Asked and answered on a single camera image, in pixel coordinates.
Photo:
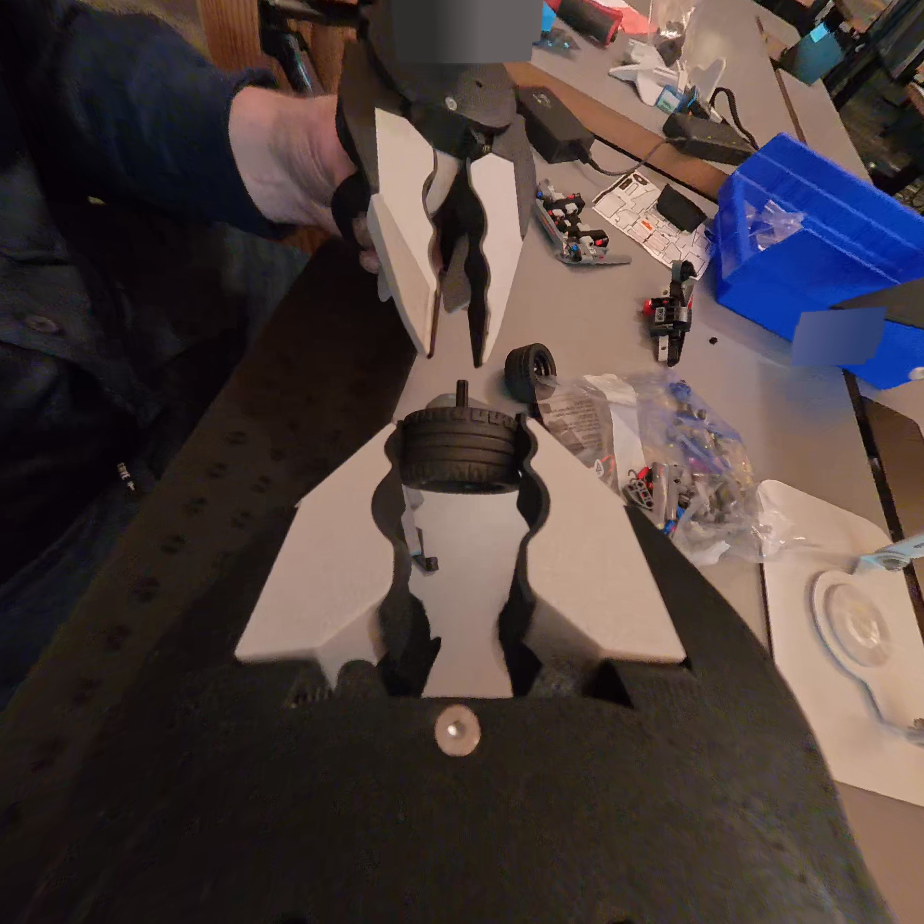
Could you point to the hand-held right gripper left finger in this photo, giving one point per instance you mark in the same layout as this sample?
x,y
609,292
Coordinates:
x,y
325,577

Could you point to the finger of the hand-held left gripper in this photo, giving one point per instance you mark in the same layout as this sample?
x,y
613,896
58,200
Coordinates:
x,y
502,216
401,216

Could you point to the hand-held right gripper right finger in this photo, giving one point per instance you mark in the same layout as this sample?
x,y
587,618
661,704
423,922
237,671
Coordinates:
x,y
599,577

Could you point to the small black toy tyre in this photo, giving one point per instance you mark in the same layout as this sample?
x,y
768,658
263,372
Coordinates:
x,y
530,372
462,447

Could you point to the person's left forearm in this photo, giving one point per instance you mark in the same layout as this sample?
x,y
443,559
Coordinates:
x,y
130,108

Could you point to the flat brick assembly grey blade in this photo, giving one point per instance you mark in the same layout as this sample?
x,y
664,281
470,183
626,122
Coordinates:
x,y
577,224

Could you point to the black power brick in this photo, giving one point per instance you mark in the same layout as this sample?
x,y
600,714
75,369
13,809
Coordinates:
x,y
556,123

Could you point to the white sticker sheet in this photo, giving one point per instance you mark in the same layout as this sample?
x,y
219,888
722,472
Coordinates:
x,y
628,202

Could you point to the black perforated board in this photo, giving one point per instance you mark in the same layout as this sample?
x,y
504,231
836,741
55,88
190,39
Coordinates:
x,y
216,505

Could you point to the blue foil wrapper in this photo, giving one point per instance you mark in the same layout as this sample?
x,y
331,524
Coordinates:
x,y
556,42

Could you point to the clear bag of brick pieces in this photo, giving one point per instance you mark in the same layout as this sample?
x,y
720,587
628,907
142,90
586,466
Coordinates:
x,y
693,469

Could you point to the small bag of black pins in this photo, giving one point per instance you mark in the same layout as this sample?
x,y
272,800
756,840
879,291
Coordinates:
x,y
577,419

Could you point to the red black electric screwdriver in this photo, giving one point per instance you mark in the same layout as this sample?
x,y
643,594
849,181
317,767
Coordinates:
x,y
588,18

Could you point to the black foam pouch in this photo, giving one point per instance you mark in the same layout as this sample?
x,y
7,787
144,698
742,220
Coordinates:
x,y
682,207

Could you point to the small black red brick assembly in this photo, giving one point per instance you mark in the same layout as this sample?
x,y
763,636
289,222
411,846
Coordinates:
x,y
671,310

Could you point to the small blue white box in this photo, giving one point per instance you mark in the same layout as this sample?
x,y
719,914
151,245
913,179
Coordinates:
x,y
668,96

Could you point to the white plastic part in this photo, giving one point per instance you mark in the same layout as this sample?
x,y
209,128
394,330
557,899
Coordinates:
x,y
650,72

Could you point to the wide wooden pillar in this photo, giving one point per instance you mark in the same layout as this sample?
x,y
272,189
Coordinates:
x,y
231,29

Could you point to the pink paper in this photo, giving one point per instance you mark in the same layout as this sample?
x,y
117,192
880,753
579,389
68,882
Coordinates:
x,y
635,18

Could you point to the black flat power bank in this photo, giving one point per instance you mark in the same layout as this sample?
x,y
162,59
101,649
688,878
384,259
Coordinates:
x,y
711,137

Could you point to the upright clear plastic bag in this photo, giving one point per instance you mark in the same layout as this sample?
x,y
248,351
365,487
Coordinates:
x,y
675,29

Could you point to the white book stand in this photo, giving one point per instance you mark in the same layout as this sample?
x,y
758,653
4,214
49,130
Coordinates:
x,y
852,722

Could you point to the blue plastic bin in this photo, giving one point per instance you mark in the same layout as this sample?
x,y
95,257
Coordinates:
x,y
816,238

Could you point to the teal laptop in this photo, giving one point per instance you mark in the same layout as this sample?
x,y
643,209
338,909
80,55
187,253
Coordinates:
x,y
819,50

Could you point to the black metal bracket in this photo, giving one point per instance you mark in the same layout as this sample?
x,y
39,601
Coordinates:
x,y
289,36

